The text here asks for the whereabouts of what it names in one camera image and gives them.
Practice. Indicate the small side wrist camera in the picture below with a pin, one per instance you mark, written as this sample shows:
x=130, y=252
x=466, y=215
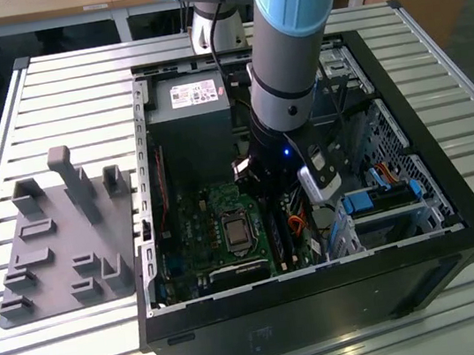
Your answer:
x=243, y=170

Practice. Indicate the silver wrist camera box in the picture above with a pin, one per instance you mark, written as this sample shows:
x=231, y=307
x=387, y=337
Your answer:
x=322, y=182

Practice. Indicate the silver CPU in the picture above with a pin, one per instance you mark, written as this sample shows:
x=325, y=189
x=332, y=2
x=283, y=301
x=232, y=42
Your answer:
x=237, y=232

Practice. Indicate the silver perforated disk bay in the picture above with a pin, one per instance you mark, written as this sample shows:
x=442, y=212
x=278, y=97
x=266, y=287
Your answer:
x=413, y=160

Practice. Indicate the grey power supply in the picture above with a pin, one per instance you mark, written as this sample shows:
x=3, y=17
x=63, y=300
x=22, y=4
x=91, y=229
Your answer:
x=193, y=121

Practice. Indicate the green Dell motherboard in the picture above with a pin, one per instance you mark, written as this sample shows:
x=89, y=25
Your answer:
x=197, y=237

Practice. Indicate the black RAM slot white clips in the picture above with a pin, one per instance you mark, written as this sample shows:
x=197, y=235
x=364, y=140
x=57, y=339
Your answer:
x=294, y=258
x=284, y=265

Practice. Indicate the black and silver PC case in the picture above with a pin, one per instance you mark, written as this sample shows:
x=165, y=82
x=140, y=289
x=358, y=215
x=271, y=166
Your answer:
x=329, y=315

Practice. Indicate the black graphics card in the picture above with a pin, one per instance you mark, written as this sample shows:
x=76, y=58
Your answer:
x=238, y=275

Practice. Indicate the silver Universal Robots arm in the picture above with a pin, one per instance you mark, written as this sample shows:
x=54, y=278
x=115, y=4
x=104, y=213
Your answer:
x=288, y=45

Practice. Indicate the grey parts rack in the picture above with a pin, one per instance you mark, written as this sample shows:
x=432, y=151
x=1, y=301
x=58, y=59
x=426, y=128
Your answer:
x=74, y=255

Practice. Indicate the black intrusion switch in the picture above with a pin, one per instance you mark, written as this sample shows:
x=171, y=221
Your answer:
x=146, y=229

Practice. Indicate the hard disk in blue carrier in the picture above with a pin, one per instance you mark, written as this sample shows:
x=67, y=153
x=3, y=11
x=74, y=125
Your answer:
x=359, y=204

